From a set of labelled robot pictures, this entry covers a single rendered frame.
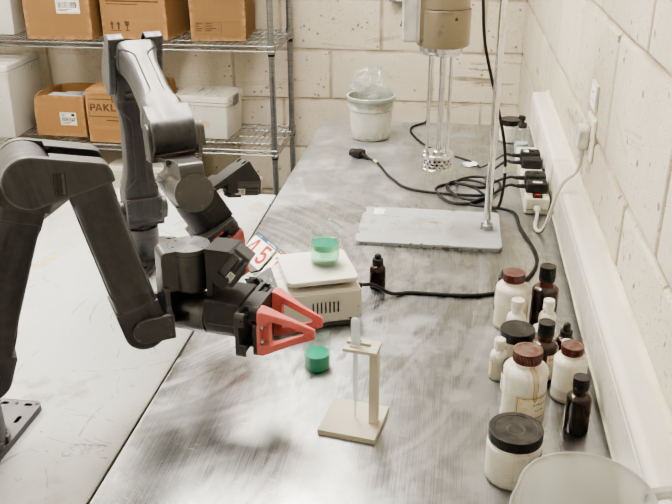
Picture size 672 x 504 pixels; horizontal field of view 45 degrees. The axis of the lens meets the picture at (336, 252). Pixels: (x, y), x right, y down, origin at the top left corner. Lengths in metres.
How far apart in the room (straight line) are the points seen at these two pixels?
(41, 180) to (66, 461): 0.37
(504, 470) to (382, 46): 2.87
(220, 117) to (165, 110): 2.34
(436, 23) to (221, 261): 0.72
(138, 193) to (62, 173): 0.56
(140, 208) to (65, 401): 0.45
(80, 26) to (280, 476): 2.81
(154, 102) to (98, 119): 2.42
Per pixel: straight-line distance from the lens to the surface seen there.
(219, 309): 1.10
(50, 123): 3.87
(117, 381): 1.29
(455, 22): 1.60
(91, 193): 1.03
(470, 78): 3.74
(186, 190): 1.18
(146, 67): 1.35
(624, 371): 1.13
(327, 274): 1.36
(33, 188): 1.00
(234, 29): 3.46
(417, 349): 1.32
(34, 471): 1.14
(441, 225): 1.77
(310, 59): 3.78
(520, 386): 1.13
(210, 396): 1.22
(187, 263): 1.10
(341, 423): 1.14
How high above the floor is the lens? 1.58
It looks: 24 degrees down
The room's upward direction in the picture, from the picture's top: straight up
